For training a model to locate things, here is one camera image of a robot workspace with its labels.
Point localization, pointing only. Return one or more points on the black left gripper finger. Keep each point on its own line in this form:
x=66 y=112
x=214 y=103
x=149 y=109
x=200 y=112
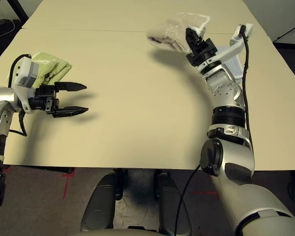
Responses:
x=71 y=110
x=71 y=86

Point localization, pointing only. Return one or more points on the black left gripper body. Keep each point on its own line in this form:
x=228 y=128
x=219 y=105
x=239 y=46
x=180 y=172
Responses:
x=44 y=100

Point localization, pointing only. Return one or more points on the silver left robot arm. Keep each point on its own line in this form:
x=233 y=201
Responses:
x=1 y=108

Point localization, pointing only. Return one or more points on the beige robot waist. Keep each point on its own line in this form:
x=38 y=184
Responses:
x=118 y=233

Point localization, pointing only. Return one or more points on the grey right robot leg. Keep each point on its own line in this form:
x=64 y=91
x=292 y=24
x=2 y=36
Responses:
x=169 y=204

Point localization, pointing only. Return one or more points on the black side table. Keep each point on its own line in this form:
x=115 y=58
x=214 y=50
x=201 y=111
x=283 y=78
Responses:
x=291 y=54

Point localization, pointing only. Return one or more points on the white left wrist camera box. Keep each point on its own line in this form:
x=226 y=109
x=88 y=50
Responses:
x=25 y=73

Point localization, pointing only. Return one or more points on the beige towel with white trim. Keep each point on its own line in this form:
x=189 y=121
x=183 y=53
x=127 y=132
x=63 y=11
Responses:
x=177 y=34

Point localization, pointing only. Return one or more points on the black table foot bar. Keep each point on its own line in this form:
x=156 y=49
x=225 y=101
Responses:
x=51 y=169

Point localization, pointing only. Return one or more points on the folded green towel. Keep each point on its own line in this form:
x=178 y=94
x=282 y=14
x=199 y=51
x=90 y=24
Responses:
x=51 y=66

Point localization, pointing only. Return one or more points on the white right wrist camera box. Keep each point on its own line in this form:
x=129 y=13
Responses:
x=236 y=41

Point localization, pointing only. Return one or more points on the grey left robot leg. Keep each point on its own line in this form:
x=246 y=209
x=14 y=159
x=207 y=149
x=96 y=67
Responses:
x=99 y=204

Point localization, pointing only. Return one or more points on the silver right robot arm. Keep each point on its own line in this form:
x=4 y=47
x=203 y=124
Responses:
x=236 y=152

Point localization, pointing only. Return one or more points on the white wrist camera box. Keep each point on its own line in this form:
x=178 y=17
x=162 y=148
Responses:
x=25 y=73
x=236 y=41

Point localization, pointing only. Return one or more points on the black table frame leg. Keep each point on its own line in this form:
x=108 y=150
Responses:
x=18 y=11

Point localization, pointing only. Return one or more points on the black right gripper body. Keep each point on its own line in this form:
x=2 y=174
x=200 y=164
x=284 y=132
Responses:
x=202 y=51

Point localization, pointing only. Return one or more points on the grey robot leg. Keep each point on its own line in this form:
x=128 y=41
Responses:
x=169 y=204
x=99 y=204

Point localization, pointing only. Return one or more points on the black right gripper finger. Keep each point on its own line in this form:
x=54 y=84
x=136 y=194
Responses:
x=193 y=38

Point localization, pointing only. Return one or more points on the black tripod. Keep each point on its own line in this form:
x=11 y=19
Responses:
x=291 y=29

